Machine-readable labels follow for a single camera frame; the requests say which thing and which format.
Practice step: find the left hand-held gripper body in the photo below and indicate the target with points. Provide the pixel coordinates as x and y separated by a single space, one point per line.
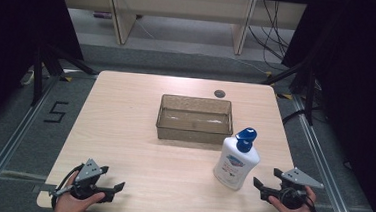
88 172

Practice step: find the person's left hand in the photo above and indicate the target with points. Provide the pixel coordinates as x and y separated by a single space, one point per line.
67 203

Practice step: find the dark round table grommet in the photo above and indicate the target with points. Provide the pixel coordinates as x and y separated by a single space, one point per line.
219 93

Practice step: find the clear brown plastic basket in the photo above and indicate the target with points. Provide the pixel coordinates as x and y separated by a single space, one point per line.
194 135

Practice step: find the metal floor rail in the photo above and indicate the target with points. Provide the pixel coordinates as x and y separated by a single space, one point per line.
13 140
325 169

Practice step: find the black metal stand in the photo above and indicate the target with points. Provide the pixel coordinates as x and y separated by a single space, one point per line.
309 94
38 75

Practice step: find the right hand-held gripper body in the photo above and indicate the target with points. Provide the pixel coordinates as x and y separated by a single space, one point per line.
296 182

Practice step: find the white pump bottle blue cap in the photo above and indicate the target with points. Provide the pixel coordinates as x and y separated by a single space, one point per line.
235 166

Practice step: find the yellow black floor tape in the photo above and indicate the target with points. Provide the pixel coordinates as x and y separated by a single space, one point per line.
65 78
285 96

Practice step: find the white cabinet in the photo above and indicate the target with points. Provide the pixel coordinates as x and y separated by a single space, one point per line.
183 5

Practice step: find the black curtain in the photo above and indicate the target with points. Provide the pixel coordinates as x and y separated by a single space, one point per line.
10 40
361 81

